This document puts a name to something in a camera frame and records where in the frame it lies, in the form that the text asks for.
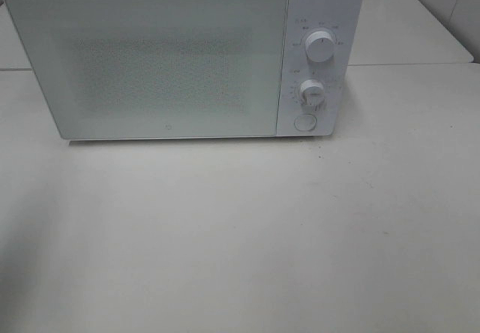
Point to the round door release button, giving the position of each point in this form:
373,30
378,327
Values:
305,122

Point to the white timer knob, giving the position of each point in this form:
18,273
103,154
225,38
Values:
311,93

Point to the white upper power knob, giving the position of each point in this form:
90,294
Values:
319,45

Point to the white microwave oven body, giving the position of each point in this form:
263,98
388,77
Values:
322,6

